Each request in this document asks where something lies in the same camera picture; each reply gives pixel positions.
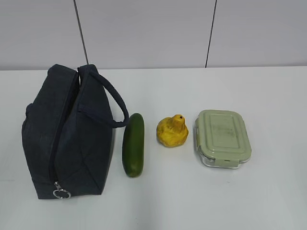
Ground yellow wrinkled pear toy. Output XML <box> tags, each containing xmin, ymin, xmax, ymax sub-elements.
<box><xmin>156</xmin><ymin>114</ymin><xmax>189</xmax><ymax>148</ymax></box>

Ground green lid glass container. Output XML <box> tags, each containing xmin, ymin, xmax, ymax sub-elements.
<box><xmin>194</xmin><ymin>110</ymin><xmax>252</xmax><ymax>169</ymax></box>

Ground dark blue lunch bag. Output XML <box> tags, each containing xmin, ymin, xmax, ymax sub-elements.
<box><xmin>22</xmin><ymin>64</ymin><xmax>129</xmax><ymax>199</ymax></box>

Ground green cucumber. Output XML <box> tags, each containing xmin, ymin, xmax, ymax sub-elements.
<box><xmin>122</xmin><ymin>113</ymin><xmax>144</xmax><ymax>178</ymax></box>

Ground metal zipper pull ring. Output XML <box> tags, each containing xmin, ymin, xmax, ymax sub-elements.
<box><xmin>53</xmin><ymin>181</ymin><xmax>71</xmax><ymax>200</ymax></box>

